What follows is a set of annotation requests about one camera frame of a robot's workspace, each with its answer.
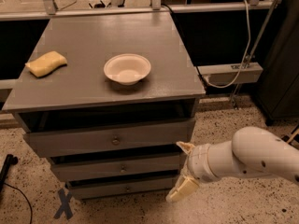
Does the white cable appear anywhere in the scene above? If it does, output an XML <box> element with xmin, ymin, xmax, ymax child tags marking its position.
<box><xmin>202</xmin><ymin>0</ymin><xmax>252</xmax><ymax>90</ymax></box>

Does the black stand foot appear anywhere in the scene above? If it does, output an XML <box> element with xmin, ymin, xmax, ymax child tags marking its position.
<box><xmin>0</xmin><ymin>154</ymin><xmax>18</xmax><ymax>192</ymax></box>

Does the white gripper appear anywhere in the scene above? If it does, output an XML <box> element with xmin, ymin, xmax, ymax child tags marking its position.
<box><xmin>166</xmin><ymin>141</ymin><xmax>219</xmax><ymax>203</ymax></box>

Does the grey power strip box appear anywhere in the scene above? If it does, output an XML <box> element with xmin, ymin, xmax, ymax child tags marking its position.
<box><xmin>198</xmin><ymin>63</ymin><xmax>263</xmax><ymax>86</ymax></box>

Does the blue tape cross mark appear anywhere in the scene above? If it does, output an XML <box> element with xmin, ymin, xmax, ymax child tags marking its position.
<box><xmin>54</xmin><ymin>189</ymin><xmax>73</xmax><ymax>220</ymax></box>

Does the black caster wheel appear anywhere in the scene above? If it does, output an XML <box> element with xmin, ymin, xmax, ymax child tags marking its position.
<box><xmin>282</xmin><ymin>125</ymin><xmax>299</xmax><ymax>145</ymax></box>

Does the black floor cable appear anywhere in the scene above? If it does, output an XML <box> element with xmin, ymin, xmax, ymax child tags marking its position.
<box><xmin>3</xmin><ymin>182</ymin><xmax>34</xmax><ymax>224</ymax></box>

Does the grey drawer cabinet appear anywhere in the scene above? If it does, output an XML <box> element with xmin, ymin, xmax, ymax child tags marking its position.
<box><xmin>4</xmin><ymin>13</ymin><xmax>205</xmax><ymax>188</ymax></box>

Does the grey top drawer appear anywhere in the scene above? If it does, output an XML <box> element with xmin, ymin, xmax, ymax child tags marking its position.
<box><xmin>24</xmin><ymin>119</ymin><xmax>195</xmax><ymax>158</ymax></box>

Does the metal railing frame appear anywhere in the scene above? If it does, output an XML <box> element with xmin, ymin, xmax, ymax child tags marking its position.
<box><xmin>0</xmin><ymin>0</ymin><xmax>283</xmax><ymax>21</ymax></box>

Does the grey drawer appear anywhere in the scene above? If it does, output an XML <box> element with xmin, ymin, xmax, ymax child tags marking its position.
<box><xmin>24</xmin><ymin>119</ymin><xmax>195</xmax><ymax>158</ymax></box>
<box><xmin>69</xmin><ymin>175</ymin><xmax>178</xmax><ymax>200</ymax></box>
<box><xmin>51</xmin><ymin>152</ymin><xmax>180</xmax><ymax>181</ymax></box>

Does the grey bottom drawer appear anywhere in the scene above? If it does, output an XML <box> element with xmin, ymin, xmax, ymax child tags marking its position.
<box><xmin>69</xmin><ymin>175</ymin><xmax>178</xmax><ymax>200</ymax></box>

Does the dark cabinet at right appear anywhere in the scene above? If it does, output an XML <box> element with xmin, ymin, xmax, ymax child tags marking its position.
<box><xmin>253</xmin><ymin>0</ymin><xmax>299</xmax><ymax>126</ymax></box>

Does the yellow sponge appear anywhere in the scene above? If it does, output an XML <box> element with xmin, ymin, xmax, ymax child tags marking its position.
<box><xmin>25</xmin><ymin>51</ymin><xmax>67</xmax><ymax>77</ymax></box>

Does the white paper bowl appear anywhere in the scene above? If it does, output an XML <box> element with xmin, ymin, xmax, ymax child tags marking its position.
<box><xmin>104</xmin><ymin>53</ymin><xmax>151</xmax><ymax>85</ymax></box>

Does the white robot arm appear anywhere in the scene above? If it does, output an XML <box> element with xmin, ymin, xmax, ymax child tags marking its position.
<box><xmin>166</xmin><ymin>127</ymin><xmax>299</xmax><ymax>203</ymax></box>

